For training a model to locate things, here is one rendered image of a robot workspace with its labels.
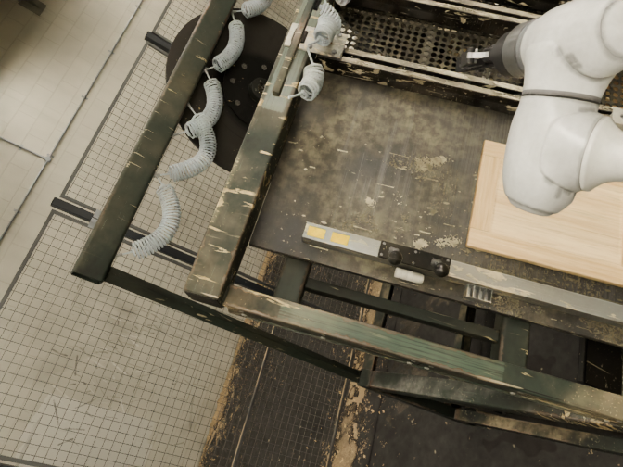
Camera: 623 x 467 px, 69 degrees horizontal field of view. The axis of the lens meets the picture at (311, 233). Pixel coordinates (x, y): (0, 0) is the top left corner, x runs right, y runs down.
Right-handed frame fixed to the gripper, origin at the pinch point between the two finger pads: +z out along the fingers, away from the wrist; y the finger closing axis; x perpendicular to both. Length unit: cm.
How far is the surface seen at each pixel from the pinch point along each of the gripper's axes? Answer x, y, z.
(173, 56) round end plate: 9, -73, 106
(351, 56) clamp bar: 7, -10, 64
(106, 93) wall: 5, -217, 530
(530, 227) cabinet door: -42, 37, 25
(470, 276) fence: -53, 16, 17
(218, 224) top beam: -41, -53, 29
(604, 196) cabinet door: -33, 62, 28
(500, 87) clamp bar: -2, 36, 50
